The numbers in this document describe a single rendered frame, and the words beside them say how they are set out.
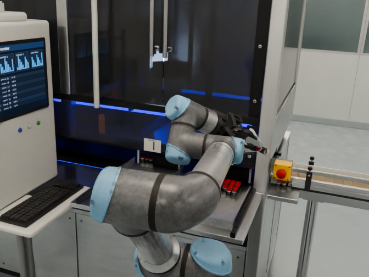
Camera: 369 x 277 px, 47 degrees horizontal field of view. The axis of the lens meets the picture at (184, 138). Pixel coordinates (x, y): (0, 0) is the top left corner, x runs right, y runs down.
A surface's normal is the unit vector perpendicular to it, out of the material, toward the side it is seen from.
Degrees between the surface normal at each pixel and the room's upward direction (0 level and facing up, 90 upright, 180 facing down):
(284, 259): 0
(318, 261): 0
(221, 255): 8
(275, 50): 90
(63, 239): 90
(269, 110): 90
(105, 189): 53
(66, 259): 90
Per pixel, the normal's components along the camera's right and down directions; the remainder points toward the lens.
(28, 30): 0.94, 0.15
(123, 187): -0.13, -0.51
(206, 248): 0.17, -0.92
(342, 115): -0.33, 0.29
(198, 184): 0.50, -0.69
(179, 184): 0.28, -0.74
